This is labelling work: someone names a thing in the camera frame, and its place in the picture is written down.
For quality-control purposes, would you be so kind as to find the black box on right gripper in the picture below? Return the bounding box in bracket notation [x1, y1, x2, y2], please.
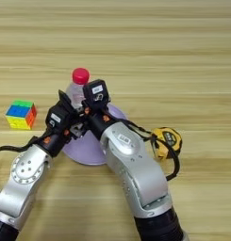
[82, 78, 109, 104]

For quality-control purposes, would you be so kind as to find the yellow black tape measure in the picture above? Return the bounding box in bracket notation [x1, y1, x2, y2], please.
[150, 126, 183, 161]

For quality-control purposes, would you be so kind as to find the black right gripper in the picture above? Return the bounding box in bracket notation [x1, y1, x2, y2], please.
[58, 89, 112, 125]

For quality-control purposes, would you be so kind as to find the purple round plate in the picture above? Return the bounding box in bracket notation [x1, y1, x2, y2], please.
[61, 102, 129, 167]

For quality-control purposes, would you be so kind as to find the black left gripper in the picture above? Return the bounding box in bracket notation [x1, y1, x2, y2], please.
[69, 120, 89, 140]

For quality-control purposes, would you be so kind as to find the clear bottle with red cap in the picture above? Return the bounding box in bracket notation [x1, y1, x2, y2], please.
[64, 67, 91, 110]

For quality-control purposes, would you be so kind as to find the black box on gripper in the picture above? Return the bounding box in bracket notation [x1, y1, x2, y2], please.
[82, 78, 109, 104]
[45, 104, 71, 129]

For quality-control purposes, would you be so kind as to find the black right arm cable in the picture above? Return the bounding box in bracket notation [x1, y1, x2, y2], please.
[120, 117, 181, 183]

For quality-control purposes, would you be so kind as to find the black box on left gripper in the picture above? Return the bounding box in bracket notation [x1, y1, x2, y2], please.
[45, 104, 71, 129]

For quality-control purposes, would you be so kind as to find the colourful puzzle cube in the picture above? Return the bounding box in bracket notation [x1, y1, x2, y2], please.
[5, 99, 38, 131]

